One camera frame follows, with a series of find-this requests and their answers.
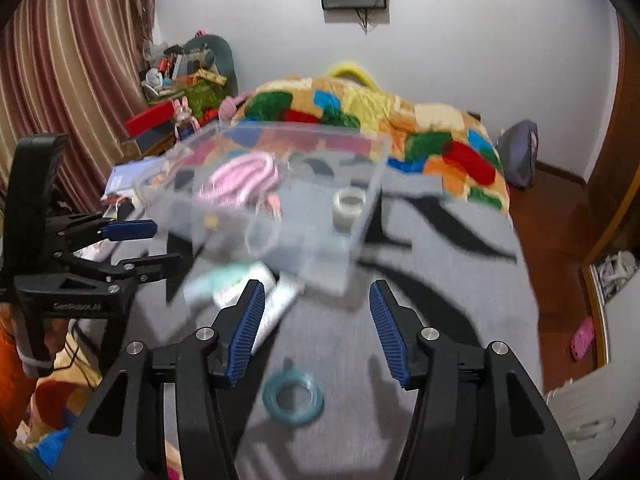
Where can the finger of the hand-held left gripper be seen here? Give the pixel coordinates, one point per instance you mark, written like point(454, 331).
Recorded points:
point(160, 265)
point(131, 230)

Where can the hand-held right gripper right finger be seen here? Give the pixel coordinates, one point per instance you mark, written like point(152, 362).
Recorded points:
point(391, 332)

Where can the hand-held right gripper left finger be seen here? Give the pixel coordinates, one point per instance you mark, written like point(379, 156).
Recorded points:
point(246, 334)

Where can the clear plastic storage box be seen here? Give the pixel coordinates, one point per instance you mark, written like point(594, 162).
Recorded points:
point(280, 195)

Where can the white flat packet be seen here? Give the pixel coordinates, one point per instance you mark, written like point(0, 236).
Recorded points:
point(277, 305)

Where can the blue notebook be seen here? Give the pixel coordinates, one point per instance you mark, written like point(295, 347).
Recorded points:
point(131, 176)

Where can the white green tube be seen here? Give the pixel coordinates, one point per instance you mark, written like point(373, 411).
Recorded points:
point(220, 282)

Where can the grey black patterned blanket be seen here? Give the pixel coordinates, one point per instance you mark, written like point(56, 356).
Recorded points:
point(440, 280)

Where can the teal tape roll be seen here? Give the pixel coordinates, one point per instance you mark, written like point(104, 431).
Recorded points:
point(294, 396)

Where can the red long box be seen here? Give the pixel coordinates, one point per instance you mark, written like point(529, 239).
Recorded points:
point(149, 119)

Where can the clear tape roll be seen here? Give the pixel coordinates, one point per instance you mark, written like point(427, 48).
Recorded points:
point(348, 206)

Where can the green patterned bag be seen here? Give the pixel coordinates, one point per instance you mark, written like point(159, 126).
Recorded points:
point(202, 99)

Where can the pink plush toy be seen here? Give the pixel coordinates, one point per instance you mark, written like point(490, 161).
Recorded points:
point(231, 106)

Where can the orange patterned cloth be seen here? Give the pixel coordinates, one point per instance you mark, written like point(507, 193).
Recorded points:
point(50, 405)

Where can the striped pink curtain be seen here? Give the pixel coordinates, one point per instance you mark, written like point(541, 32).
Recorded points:
point(65, 60)

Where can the pink slipper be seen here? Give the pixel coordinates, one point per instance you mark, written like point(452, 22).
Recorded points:
point(582, 340)

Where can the grey green chair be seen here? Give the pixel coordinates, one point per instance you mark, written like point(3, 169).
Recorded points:
point(220, 52)

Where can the colourful patchwork blanket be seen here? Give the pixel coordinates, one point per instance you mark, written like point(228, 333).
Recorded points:
point(430, 135)

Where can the white ribbed plastic basket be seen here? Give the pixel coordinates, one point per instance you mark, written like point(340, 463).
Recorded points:
point(590, 410)

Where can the grey purple backpack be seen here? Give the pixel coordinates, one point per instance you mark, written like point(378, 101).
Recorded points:
point(520, 152)

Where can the yellow curved cushion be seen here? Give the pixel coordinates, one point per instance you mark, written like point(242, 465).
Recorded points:
point(350, 71)

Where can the wooden wardrobe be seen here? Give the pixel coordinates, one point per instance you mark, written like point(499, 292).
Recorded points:
point(617, 175)

